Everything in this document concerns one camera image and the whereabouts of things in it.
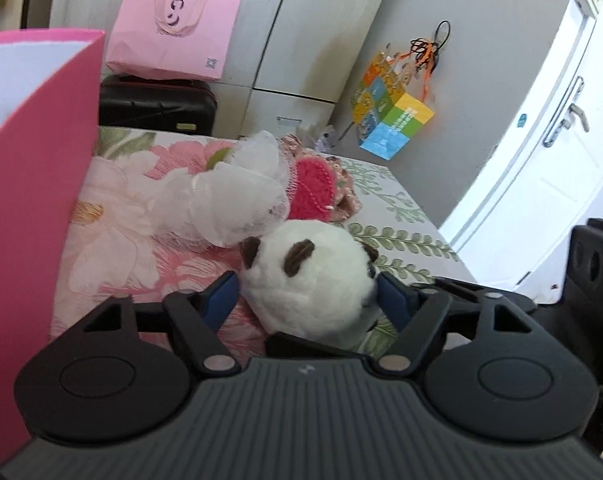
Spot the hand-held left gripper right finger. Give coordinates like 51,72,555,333
374,272,538,377

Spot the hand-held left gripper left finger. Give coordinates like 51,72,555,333
82,270,242,378

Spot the white panda plush toy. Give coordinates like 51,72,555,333
239,219,383,352

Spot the pink cardboard box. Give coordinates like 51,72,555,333
0,29,106,467

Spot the white mesh bath pouf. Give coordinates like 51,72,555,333
154,130,292,249

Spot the floral bed sheet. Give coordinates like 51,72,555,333
49,125,478,361

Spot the white door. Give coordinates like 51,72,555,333
435,0,603,306

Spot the clear plastic bag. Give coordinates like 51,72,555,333
315,126,338,152

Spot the colourful paper gift bag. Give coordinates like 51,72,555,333
350,51,435,161

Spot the black suitcase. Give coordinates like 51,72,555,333
99,74,218,136

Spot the pink tote bag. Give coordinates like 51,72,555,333
105,0,242,81

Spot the grey wooden wardrobe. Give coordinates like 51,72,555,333
49,0,401,161

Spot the silver door handle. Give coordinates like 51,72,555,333
542,76,591,149

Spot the orange cord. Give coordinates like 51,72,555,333
408,37,445,102

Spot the black wall hook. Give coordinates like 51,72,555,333
434,20,452,56

